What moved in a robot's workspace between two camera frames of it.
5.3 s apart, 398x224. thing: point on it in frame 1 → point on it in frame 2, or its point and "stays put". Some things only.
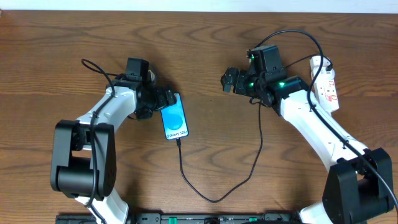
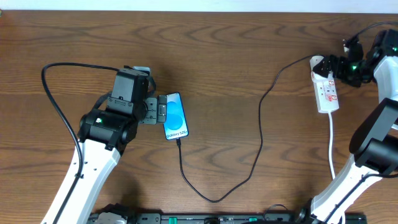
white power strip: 324,83 stays put
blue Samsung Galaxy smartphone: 174,120 stays put
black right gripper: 240,84 → 334,66
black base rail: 187,218 stays put
